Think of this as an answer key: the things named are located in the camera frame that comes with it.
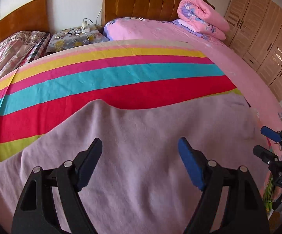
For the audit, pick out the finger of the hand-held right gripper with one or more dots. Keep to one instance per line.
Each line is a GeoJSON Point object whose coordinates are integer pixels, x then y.
{"type": "Point", "coordinates": [269, 131]}
{"type": "Point", "coordinates": [263, 152]}

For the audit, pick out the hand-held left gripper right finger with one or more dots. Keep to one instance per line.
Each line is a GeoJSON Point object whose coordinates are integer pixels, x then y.
{"type": "Point", "coordinates": [192, 165]}

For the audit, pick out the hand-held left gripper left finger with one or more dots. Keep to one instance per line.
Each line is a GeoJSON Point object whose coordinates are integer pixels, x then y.
{"type": "Point", "coordinates": [89, 165]}

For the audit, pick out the pink bedsheet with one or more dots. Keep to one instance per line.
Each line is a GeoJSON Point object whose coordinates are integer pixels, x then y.
{"type": "Point", "coordinates": [228, 61]}

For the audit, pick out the rainbow striped blanket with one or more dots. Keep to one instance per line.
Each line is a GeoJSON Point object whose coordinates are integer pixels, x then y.
{"type": "Point", "coordinates": [131, 87]}

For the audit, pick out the light wooden wardrobe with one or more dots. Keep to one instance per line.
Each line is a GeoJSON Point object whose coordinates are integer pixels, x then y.
{"type": "Point", "coordinates": [260, 29]}

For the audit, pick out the nightstand with floral cloth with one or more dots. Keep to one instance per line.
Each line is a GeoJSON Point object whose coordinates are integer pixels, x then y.
{"type": "Point", "coordinates": [70, 42]}

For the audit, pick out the black eyeglasses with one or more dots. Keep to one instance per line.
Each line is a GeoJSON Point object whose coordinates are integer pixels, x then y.
{"type": "Point", "coordinates": [75, 31]}

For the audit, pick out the rolled pink floral quilt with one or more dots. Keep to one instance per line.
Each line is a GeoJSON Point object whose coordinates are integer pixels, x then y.
{"type": "Point", "coordinates": [204, 12]}

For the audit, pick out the purple floral pillow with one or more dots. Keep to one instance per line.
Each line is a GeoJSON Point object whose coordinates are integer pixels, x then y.
{"type": "Point", "coordinates": [182, 24]}

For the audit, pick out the white power strip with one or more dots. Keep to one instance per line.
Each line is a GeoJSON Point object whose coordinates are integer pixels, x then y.
{"type": "Point", "coordinates": [84, 26]}

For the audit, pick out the shiny floral quilt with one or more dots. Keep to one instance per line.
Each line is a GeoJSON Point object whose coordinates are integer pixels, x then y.
{"type": "Point", "coordinates": [6, 53]}

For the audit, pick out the wooden nightstand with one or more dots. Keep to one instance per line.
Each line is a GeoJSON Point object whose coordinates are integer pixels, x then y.
{"type": "Point", "coordinates": [21, 19]}

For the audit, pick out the large wooden headboard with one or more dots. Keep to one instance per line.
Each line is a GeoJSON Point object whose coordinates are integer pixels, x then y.
{"type": "Point", "coordinates": [143, 2]}

